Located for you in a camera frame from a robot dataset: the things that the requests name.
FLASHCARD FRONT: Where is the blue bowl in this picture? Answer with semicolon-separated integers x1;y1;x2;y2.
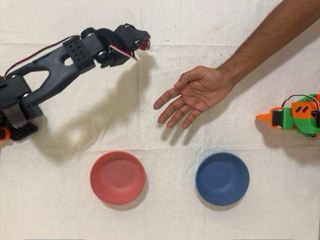
195;151;251;207

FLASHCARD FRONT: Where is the person's bare forearm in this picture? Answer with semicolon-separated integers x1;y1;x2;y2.
217;0;320;87

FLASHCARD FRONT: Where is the orange arm servo cable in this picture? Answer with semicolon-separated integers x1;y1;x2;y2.
280;94;320;111

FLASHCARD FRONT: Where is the small orange base clamp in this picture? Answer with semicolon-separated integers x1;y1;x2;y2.
0;127;11;142

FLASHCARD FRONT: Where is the person's bare hand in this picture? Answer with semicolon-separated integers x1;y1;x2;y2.
153;65;235;130

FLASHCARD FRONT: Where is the black arm servo cable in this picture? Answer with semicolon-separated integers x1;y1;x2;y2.
108;42;139;62

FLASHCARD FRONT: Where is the white tablecloth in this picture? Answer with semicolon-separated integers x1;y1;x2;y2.
0;0;320;240

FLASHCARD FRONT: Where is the red candy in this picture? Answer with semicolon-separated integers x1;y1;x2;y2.
139;40;154;52

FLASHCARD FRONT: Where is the pink bowl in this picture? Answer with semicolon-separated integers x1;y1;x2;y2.
89;149;147;206

